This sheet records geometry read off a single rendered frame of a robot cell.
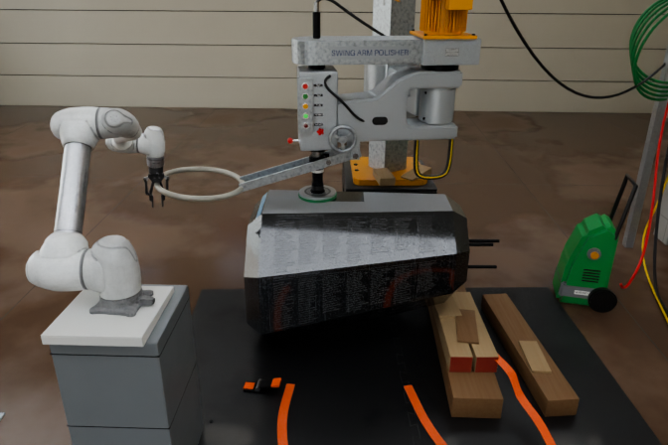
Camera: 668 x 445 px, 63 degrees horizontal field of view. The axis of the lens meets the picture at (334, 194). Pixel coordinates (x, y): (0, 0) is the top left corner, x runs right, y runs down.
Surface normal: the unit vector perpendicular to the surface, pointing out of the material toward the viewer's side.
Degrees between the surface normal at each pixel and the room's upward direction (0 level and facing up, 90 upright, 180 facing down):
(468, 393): 0
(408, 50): 90
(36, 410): 0
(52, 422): 0
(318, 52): 90
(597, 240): 90
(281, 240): 45
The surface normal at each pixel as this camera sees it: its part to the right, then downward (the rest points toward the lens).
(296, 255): 0.04, -0.39
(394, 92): 0.11, 0.37
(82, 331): 0.00, -0.94
